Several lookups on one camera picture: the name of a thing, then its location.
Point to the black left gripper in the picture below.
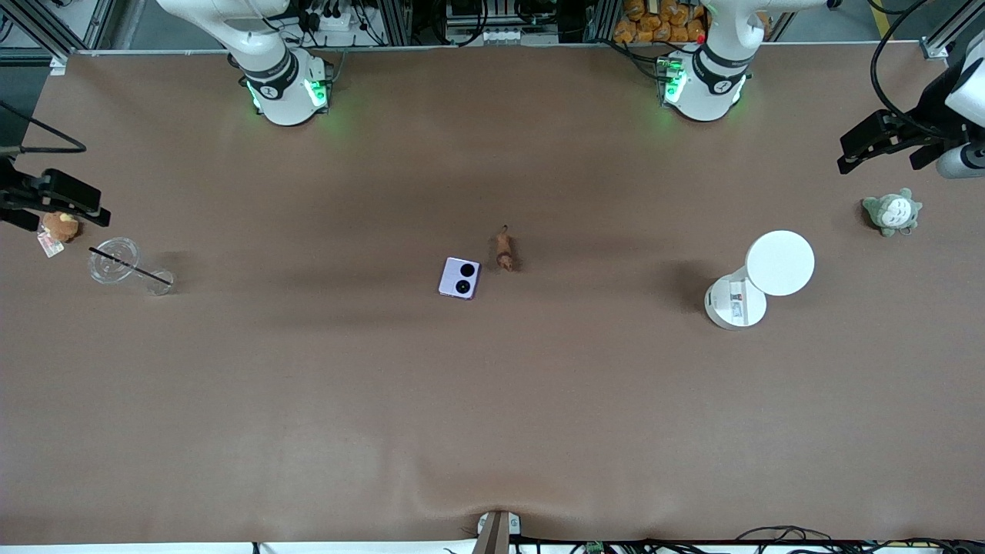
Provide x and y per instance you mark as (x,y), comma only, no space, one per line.
(926,109)

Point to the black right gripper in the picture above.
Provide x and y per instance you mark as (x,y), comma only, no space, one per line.
(9,192)

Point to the brown lion statue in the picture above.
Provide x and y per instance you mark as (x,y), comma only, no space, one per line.
(504,252)

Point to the lilac flip phone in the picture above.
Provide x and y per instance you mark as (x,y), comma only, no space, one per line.
(459,278)

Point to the small brown plush toy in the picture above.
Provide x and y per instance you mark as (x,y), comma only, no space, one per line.
(60,225)

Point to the grey green totoro plush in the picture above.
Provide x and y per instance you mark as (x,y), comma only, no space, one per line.
(893,212)

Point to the clear plastic cup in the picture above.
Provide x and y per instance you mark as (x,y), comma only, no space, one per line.
(111,261)

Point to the black drinking straw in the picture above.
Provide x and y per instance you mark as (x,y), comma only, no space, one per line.
(127,265)

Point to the white round flip-lid container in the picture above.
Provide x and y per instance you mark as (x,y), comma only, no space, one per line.
(779,263)

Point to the bag of orange snacks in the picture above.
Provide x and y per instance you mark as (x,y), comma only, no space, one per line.
(662,21)

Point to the white power strip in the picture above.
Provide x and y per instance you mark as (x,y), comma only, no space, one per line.
(331,19)

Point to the aluminium frame post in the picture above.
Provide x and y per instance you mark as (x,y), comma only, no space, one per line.
(946,35)
(35,27)

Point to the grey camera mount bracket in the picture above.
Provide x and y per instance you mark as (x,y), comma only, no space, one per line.
(495,532)

